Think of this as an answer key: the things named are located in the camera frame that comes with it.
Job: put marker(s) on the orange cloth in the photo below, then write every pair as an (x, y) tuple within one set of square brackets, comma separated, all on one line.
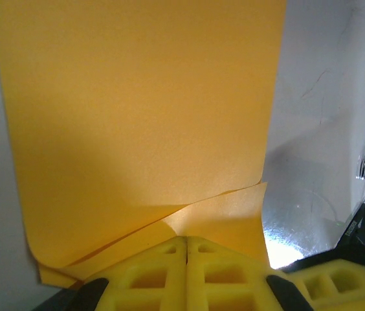
[(137, 113)]

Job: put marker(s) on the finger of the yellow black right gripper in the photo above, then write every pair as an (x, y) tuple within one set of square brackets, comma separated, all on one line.
[(347, 285)]

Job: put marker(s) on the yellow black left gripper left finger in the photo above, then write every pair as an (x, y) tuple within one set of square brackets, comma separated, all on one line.
[(156, 275)]

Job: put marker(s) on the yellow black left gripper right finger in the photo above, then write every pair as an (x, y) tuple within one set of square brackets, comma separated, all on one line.
[(221, 278)]

